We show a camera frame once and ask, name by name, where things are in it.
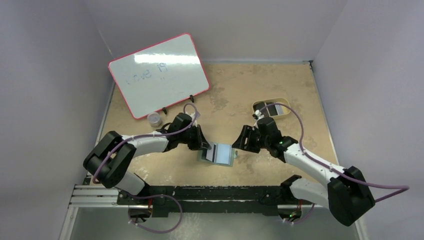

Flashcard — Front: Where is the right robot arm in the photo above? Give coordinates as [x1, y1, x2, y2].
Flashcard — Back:
[232, 117, 376, 226]

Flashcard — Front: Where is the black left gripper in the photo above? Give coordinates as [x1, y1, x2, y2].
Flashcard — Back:
[178, 124, 211, 151]

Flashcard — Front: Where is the beige oval tray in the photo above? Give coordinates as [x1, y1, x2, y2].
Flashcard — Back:
[252, 97, 292, 120]

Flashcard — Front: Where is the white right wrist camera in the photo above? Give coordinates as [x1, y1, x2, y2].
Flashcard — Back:
[252, 110, 265, 126]

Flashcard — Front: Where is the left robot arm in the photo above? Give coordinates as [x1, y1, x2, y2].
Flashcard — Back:
[83, 112, 212, 205]

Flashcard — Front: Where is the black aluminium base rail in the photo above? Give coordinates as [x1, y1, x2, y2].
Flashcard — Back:
[70, 183, 306, 218]

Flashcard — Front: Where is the pink framed whiteboard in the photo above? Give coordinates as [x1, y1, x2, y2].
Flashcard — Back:
[108, 33, 210, 119]

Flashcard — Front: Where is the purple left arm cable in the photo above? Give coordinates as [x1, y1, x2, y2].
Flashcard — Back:
[92, 102, 200, 235]

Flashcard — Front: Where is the teal leather card holder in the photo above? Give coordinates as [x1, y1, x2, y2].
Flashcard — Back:
[197, 142, 238, 167]

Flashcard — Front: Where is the white striped credit card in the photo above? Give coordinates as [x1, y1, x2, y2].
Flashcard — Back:
[203, 142, 218, 163]

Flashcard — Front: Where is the small silver tin can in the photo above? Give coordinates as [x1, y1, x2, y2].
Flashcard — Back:
[147, 112, 163, 127]

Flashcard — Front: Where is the stack of cards in tray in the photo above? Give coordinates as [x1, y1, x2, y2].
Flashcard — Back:
[253, 102, 288, 117]

